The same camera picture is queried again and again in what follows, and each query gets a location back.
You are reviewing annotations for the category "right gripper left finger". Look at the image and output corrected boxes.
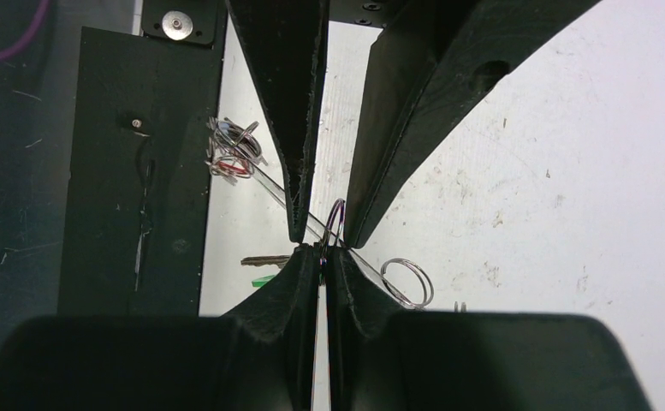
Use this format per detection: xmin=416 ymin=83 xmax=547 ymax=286
xmin=0 ymin=245 xmax=319 ymax=410

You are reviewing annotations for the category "red tagged key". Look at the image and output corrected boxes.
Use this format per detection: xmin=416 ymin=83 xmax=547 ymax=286
xmin=207 ymin=156 xmax=253 ymax=179

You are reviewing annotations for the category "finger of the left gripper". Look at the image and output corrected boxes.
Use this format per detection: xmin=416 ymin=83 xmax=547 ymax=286
xmin=344 ymin=0 xmax=592 ymax=248
xmin=227 ymin=0 xmax=330 ymax=242

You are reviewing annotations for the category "green tagged key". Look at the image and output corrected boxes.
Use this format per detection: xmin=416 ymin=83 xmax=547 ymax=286
xmin=240 ymin=254 xmax=291 ymax=289

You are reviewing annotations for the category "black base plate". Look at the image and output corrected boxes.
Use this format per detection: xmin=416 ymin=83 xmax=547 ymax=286
xmin=57 ymin=1 xmax=401 ymax=316

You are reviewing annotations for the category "metal crescent keyring plate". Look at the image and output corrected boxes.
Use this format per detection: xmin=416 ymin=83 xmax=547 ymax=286
xmin=205 ymin=116 xmax=435 ymax=310

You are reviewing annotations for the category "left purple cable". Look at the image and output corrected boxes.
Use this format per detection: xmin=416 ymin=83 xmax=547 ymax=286
xmin=0 ymin=0 xmax=52 ymax=64

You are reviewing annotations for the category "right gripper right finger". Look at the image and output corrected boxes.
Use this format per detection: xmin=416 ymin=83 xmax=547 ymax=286
xmin=324 ymin=247 xmax=650 ymax=410

